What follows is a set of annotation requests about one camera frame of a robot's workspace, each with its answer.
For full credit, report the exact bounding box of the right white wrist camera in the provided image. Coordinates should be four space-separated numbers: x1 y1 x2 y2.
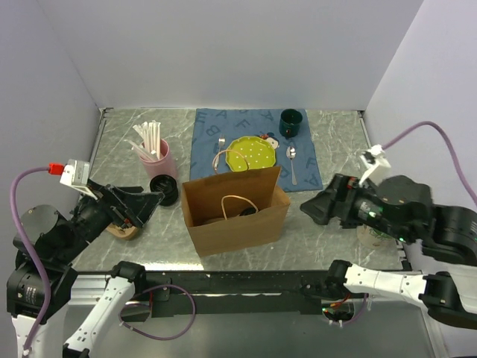
358 145 391 187

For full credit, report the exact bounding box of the purple cable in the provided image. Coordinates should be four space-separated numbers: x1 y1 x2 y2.
9 166 197 354
323 121 477 327

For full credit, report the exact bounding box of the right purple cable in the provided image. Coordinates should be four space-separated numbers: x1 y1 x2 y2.
323 121 477 327

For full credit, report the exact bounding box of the blue alphabet placemat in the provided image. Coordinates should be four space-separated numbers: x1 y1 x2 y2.
189 108 323 192

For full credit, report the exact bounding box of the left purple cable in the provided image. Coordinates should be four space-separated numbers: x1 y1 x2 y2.
9 166 197 354

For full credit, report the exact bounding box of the black coffee cup lid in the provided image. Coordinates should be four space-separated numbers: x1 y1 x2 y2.
239 207 258 216

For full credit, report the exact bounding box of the pink straw holder cup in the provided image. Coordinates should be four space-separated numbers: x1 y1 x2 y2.
139 139 178 180

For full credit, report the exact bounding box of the white wrapped straws bundle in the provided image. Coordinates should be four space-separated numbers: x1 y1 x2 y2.
125 121 162 163

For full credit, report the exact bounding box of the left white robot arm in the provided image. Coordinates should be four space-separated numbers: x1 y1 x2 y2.
7 180 164 357

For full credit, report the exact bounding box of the green interior patterned cup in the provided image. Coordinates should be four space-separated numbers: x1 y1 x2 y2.
356 225 395 249

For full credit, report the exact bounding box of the yellow dotted plate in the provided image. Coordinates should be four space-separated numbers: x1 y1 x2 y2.
225 136 277 172

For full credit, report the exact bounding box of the small cartoon figurine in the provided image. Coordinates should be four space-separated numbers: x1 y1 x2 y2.
259 132 279 150

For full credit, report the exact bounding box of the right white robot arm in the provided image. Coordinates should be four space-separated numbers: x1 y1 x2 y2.
300 174 476 330

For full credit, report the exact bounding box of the silver fork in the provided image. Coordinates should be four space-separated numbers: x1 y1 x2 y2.
212 134 226 174

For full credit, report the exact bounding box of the brown cardboard cup carrier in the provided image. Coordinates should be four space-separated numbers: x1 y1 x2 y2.
106 224 140 241

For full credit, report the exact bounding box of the stack of black lids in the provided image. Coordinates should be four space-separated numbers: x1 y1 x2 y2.
149 175 179 207

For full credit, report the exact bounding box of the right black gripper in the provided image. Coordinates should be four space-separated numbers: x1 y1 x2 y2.
296 169 411 241

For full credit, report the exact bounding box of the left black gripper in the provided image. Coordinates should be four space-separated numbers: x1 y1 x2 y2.
54 176 164 262

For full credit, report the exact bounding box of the brown paper bag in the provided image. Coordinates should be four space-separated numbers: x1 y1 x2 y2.
180 166 291 257

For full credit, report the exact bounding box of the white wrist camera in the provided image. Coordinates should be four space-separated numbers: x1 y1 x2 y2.
60 159 97 199
358 145 391 187

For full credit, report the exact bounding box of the silver spoon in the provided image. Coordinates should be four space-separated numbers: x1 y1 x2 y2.
286 145 297 186

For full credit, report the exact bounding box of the dark green mug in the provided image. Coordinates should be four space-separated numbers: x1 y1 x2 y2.
279 109 303 139

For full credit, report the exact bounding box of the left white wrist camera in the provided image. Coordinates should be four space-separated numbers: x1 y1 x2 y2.
60 159 97 199

